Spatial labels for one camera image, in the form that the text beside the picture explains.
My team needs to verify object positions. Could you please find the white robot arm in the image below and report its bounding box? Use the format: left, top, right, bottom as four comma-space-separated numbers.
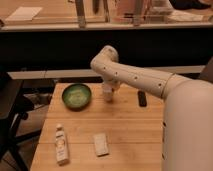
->
90, 45, 189, 101

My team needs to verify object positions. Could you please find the black rectangular remote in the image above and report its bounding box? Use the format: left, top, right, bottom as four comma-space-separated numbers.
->
138, 91, 147, 107

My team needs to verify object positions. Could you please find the green bowl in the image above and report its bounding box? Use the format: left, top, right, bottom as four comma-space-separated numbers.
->
62, 83, 92, 110

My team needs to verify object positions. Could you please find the white sponge block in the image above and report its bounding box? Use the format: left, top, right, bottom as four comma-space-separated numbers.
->
93, 133, 109, 157

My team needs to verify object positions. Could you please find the white lotion bottle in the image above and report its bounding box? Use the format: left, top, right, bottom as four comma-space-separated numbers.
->
55, 124, 69, 165

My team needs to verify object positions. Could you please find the black office chair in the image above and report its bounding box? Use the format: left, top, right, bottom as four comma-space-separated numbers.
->
0, 72, 41, 171

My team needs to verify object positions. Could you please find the white paper sheet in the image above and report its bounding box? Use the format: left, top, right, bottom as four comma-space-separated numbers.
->
5, 6, 42, 21

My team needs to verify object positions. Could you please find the grey metal post right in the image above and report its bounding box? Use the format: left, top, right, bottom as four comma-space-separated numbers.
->
133, 0, 143, 26

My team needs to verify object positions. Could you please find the grey metal post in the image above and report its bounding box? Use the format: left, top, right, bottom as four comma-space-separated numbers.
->
133, 0, 143, 26
75, 0, 86, 28

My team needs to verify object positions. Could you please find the grey metal post left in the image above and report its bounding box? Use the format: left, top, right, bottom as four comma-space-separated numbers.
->
75, 0, 86, 28

